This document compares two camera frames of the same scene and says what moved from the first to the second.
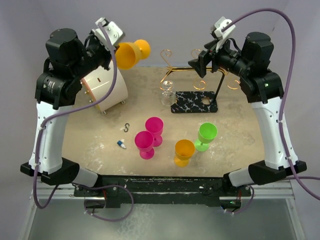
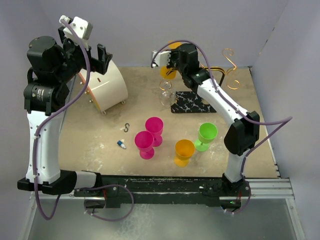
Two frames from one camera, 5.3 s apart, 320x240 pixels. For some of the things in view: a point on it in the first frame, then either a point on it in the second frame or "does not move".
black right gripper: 200,63 → 172,54
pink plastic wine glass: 155,125 does not move
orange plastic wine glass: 128,54 → 166,73
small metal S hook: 127,129 does not move
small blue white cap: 120,143 does not move
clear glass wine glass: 168,95 does not move
